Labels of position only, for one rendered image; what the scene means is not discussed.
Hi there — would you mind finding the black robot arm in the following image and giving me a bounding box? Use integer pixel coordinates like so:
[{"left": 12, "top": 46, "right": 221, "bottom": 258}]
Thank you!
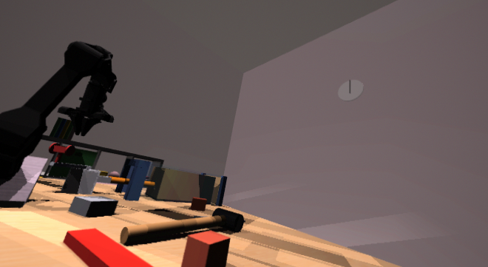
[{"left": 0, "top": 41, "right": 117, "bottom": 180}]

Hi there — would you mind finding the hammer with wooden handle and dark head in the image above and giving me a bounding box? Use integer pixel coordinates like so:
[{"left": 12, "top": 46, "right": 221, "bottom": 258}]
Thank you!
[{"left": 120, "top": 208, "right": 244, "bottom": 244}]

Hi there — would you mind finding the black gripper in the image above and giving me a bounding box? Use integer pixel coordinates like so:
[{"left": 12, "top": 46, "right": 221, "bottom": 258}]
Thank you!
[{"left": 57, "top": 95, "right": 114, "bottom": 136}]

